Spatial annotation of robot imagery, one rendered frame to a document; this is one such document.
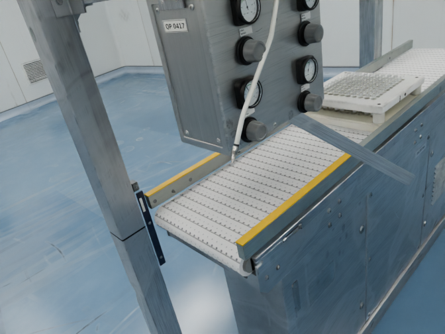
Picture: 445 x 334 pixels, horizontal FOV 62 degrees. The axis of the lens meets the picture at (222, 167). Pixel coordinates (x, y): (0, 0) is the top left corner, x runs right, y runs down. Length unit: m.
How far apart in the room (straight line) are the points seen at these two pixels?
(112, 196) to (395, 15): 3.59
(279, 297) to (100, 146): 0.50
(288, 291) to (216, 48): 0.59
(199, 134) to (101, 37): 6.03
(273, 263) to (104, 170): 0.36
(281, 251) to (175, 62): 0.38
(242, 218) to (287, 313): 0.28
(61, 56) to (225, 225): 0.41
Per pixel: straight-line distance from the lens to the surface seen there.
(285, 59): 0.53
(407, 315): 1.63
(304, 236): 0.75
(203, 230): 0.71
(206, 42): 0.43
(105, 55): 6.52
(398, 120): 1.00
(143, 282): 0.89
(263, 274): 0.68
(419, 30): 4.03
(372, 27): 1.49
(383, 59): 1.54
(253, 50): 0.44
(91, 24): 6.42
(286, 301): 0.88
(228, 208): 0.75
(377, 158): 0.74
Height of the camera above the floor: 1.24
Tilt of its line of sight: 28 degrees down
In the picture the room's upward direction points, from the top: 11 degrees counter-clockwise
